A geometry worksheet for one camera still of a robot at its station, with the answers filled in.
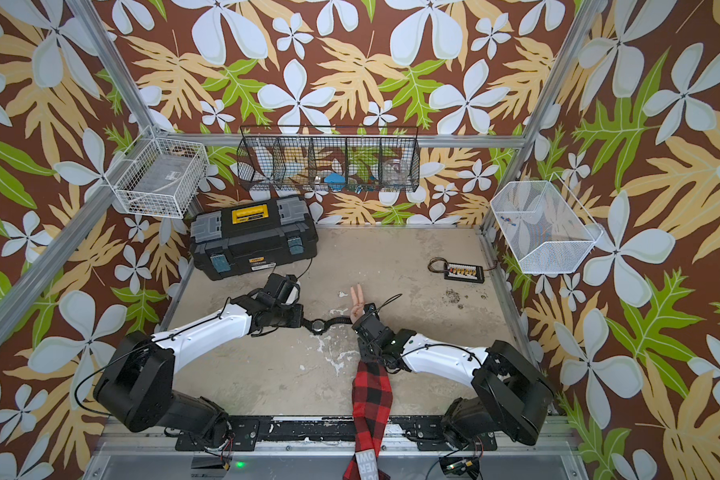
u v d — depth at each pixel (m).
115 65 0.76
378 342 0.66
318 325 0.92
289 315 0.80
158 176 0.86
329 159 0.98
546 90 0.82
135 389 0.43
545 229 0.84
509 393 0.43
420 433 0.74
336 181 0.94
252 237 0.94
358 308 0.90
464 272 1.05
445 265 1.08
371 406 0.76
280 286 0.70
